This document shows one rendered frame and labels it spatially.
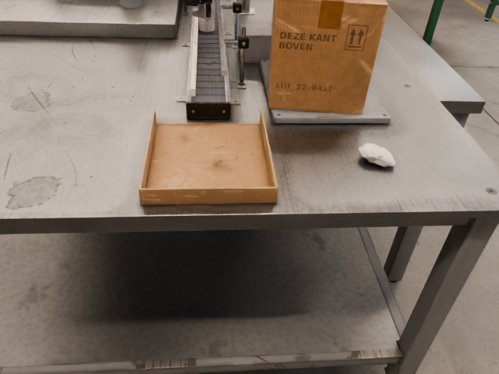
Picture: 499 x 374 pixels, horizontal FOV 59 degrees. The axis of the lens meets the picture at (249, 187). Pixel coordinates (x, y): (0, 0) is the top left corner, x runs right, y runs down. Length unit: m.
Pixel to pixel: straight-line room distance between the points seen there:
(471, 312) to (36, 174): 1.60
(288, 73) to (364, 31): 0.19
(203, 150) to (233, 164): 0.08
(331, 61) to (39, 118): 0.71
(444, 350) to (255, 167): 1.10
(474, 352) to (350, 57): 1.18
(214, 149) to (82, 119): 0.35
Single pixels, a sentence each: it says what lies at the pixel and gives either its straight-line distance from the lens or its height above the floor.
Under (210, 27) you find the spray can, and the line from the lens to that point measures 1.51.
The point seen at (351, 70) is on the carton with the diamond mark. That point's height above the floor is 0.97.
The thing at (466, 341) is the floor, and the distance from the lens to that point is 1.86.
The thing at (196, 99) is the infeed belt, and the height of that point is 0.88.
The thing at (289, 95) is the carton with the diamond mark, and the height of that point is 0.89.
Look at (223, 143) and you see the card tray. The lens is 1.01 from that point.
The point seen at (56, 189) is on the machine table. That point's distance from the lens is 0.94.
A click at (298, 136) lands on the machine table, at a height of 0.83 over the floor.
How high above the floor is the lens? 1.39
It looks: 39 degrees down
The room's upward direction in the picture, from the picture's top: 4 degrees clockwise
